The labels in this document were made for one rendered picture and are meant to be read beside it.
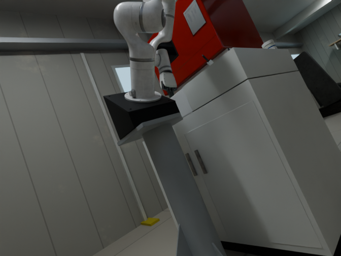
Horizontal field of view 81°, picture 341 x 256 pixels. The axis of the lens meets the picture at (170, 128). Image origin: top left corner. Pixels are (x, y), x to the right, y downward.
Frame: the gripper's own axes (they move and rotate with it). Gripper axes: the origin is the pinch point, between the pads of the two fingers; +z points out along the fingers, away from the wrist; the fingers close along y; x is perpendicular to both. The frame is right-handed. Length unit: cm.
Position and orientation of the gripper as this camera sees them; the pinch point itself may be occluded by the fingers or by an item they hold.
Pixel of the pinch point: (171, 95)
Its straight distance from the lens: 126.4
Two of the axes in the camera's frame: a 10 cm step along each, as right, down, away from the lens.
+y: -8.0, 0.4, -6.0
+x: 5.6, -3.2, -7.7
